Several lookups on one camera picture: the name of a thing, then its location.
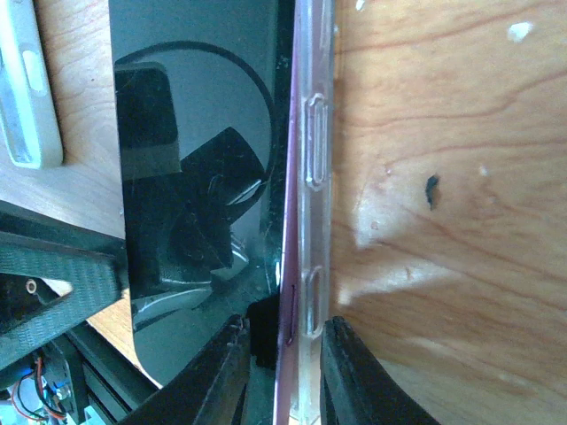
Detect clear magsafe phone case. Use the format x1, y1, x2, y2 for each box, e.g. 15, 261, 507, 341
290, 1, 335, 424

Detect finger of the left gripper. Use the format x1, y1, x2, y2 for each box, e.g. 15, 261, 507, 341
1, 201, 128, 367

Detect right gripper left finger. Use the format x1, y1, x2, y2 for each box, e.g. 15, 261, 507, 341
120, 315, 251, 425

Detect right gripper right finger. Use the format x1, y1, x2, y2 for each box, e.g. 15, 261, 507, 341
320, 316, 438, 424

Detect black phone pink edge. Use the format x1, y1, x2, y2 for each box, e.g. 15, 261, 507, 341
109, 1, 295, 424

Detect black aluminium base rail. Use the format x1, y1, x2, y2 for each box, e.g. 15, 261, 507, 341
66, 322, 158, 424

